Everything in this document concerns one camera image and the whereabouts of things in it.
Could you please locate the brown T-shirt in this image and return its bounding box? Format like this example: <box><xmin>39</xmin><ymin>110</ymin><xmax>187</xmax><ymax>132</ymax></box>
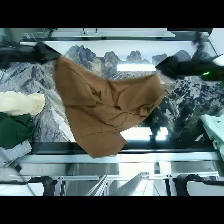
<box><xmin>52</xmin><ymin>55</ymin><xmax>167</xmax><ymax>159</ymax></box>

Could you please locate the cream garment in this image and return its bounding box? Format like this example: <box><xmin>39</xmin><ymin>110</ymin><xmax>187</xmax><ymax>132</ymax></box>
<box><xmin>0</xmin><ymin>91</ymin><xmax>46</xmax><ymax>117</ymax></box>

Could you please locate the dark green garment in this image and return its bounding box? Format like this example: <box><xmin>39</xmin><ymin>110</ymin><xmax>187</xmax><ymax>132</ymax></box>
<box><xmin>0</xmin><ymin>112</ymin><xmax>36</xmax><ymax>150</ymax></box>

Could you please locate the pale green garment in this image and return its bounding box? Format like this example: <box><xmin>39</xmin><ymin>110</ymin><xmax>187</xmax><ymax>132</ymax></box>
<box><xmin>199</xmin><ymin>113</ymin><xmax>224</xmax><ymax>162</ymax></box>

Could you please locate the grey garment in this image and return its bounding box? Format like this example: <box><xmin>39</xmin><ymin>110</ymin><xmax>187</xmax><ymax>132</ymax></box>
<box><xmin>0</xmin><ymin>139</ymin><xmax>34</xmax><ymax>168</ymax></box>

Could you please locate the silver frame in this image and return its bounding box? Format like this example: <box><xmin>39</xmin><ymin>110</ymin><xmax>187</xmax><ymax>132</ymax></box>
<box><xmin>0</xmin><ymin>28</ymin><xmax>224</xmax><ymax>197</ymax></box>

